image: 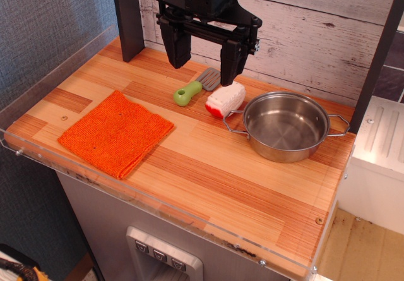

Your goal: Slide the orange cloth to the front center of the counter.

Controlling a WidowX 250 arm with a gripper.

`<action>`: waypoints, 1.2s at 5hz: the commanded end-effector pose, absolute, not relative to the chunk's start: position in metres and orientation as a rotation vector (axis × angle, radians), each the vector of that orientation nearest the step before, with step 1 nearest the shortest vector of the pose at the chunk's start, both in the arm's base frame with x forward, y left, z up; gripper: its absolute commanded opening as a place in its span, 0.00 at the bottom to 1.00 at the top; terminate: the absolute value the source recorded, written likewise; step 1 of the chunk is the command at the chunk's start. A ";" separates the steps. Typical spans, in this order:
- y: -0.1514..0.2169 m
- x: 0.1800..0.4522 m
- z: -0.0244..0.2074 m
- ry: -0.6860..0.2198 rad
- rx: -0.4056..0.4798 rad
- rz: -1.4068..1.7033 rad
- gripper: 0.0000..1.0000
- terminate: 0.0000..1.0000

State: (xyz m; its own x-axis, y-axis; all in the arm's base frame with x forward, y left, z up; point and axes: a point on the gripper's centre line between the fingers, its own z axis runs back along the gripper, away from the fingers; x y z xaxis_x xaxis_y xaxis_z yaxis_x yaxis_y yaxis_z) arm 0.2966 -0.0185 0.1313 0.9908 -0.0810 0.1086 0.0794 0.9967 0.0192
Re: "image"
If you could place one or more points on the green handled grey spatula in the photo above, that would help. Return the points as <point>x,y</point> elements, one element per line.
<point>207,80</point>

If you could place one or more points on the white plastic cabinet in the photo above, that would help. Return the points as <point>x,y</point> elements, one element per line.
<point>372,187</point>

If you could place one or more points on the dark grey left post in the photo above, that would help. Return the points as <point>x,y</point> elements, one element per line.
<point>130,28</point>

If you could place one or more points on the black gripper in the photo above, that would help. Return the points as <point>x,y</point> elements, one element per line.
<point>220,21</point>

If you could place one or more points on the stainless steel pot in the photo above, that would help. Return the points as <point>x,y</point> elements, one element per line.
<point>283,127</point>

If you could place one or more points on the white red toy food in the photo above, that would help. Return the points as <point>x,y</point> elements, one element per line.
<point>225,100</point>

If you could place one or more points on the silver dispenser panel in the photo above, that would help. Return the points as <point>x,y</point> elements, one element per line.
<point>161,257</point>

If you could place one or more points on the yellow black object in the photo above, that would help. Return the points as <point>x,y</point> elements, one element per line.
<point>23,272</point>

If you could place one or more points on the dark grey right post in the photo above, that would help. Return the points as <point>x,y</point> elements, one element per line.
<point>377,63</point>

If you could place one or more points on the dark grey post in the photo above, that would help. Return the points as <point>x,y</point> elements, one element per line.
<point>377,63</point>
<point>130,28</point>

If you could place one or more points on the clear acrylic guard rail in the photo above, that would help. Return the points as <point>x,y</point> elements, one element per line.
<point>202,179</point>

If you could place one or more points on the grey toy fridge cabinet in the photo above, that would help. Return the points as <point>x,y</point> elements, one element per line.
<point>105,219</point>

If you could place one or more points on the orange knitted cloth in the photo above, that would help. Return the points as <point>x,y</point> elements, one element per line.
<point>116,135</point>

